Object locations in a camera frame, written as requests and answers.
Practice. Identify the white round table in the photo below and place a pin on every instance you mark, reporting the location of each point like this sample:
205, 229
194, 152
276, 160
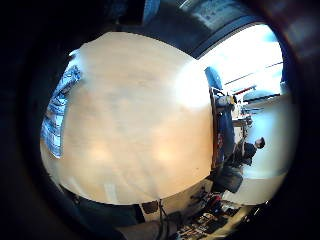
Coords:
261, 96

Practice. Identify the black bag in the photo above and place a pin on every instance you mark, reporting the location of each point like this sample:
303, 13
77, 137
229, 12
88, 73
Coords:
230, 179

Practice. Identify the cluttered low desk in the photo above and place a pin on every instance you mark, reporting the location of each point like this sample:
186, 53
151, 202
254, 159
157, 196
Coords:
208, 218

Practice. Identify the blue office chair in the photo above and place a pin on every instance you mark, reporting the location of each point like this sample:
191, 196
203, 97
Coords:
213, 77

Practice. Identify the the person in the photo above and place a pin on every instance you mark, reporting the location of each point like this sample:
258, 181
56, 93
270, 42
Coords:
106, 213

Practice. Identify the blue checked cloth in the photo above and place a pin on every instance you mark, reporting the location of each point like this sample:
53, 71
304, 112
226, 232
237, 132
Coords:
56, 110

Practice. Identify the blue jacket on chair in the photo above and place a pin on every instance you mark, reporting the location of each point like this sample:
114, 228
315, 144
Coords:
227, 128

